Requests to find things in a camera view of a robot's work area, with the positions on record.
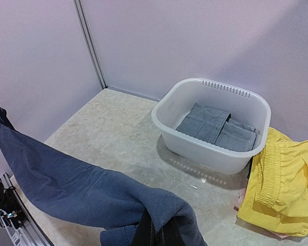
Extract yellow shorts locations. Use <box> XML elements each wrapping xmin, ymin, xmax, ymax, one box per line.
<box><xmin>237</xmin><ymin>128</ymin><xmax>308</xmax><ymax>237</ymax></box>

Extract left aluminium corner post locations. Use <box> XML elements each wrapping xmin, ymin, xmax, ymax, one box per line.
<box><xmin>73</xmin><ymin>0</ymin><xmax>108</xmax><ymax>89</ymax></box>

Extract front aluminium rail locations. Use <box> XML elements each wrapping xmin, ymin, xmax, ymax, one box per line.
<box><xmin>0</xmin><ymin>173</ymin><xmax>53</xmax><ymax>246</ymax></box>

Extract folded grey denim cloth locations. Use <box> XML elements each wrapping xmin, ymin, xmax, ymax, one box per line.
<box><xmin>176</xmin><ymin>103</ymin><xmax>258</xmax><ymax>152</ymax></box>

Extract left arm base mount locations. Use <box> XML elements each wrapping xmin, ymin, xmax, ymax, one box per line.
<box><xmin>0</xmin><ymin>182</ymin><xmax>27</xmax><ymax>229</ymax></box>

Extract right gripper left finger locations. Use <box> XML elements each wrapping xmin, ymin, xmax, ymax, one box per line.
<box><xmin>131</xmin><ymin>210</ymin><xmax>154</xmax><ymax>246</ymax></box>

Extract navy blue tank top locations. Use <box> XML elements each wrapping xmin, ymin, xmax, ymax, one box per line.
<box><xmin>0</xmin><ymin>107</ymin><xmax>205</xmax><ymax>245</ymax></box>

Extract white plastic wash basin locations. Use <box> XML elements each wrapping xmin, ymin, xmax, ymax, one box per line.
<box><xmin>151</xmin><ymin>78</ymin><xmax>271</xmax><ymax>175</ymax></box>

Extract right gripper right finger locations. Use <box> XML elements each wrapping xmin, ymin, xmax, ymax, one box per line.
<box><xmin>160</xmin><ymin>217</ymin><xmax>186</xmax><ymax>246</ymax></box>

